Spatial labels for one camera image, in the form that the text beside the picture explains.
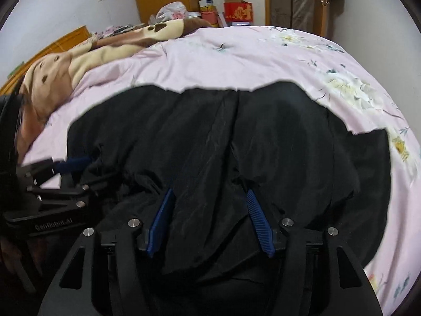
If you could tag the pink plastic bucket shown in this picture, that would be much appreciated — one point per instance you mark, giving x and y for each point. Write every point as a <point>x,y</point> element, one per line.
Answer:
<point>211,17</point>

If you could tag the white plastic bag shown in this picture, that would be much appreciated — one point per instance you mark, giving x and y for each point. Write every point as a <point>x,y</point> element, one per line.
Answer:
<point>171,11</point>

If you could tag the pink floral duvet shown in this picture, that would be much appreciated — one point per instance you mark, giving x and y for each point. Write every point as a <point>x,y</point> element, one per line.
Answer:
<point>246,58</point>

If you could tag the black puffer jacket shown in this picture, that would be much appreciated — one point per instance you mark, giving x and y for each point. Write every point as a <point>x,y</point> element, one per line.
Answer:
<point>324,191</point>

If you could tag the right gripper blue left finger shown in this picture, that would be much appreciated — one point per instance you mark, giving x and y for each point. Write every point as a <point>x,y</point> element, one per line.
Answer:
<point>160,224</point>

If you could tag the brown dog print blanket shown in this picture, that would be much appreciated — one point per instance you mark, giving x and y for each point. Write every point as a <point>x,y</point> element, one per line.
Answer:
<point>51,80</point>

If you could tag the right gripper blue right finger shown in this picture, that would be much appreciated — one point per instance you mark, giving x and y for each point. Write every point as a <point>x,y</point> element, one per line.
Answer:
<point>260,223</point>

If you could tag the red gift box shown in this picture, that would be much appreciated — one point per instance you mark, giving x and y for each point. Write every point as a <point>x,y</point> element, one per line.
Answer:
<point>238,12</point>

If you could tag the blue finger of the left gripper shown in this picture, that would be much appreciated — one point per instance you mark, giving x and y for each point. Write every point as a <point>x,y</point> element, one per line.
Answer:
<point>70,165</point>

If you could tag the wooden headboard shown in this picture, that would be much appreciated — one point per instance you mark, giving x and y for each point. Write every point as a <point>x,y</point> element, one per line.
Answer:
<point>62,44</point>

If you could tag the wooden door frame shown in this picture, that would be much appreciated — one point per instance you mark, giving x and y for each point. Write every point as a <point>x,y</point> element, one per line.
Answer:
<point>305,15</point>

